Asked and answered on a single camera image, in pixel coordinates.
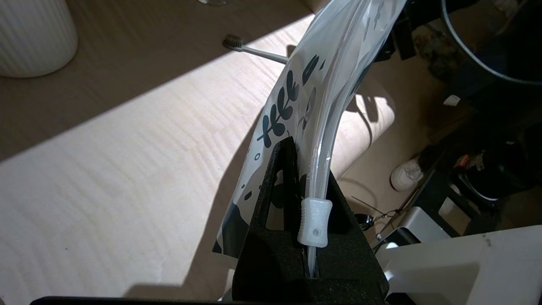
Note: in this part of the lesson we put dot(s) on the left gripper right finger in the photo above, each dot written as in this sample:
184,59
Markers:
351,262

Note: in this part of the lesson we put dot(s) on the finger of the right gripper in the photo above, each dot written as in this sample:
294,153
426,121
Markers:
400,38

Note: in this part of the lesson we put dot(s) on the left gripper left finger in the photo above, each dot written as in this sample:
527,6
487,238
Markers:
271,262

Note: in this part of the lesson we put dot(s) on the white blue-patterned plastic bag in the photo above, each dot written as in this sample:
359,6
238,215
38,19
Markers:
322,84

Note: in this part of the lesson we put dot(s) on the white sneaker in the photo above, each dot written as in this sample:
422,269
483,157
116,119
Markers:
406,176

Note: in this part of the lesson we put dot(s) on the white toothbrush dark bristles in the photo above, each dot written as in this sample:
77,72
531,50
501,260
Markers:
262,53

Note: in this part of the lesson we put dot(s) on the white ribbed mug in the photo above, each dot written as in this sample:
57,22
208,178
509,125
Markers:
34,38

